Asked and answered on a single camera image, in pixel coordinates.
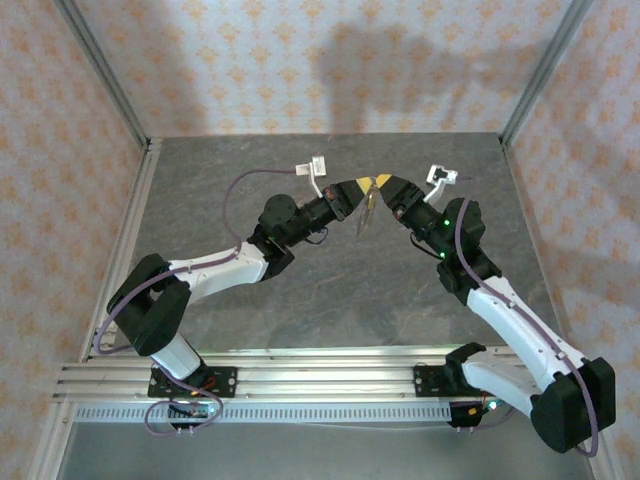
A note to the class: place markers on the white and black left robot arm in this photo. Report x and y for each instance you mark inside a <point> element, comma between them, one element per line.
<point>220,267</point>

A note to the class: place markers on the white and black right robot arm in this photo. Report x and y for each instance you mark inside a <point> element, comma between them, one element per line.
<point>510,320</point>

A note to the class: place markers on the grey metal panel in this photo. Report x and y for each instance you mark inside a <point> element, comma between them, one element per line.
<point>325,455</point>

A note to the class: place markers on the aluminium side rail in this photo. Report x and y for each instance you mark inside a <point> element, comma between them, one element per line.
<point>531,225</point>
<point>135,200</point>

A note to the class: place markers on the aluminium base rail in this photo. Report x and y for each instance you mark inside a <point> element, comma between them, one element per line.
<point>325,375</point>

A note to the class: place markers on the aluminium frame post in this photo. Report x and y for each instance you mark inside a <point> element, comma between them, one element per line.
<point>547,65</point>
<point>102,67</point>

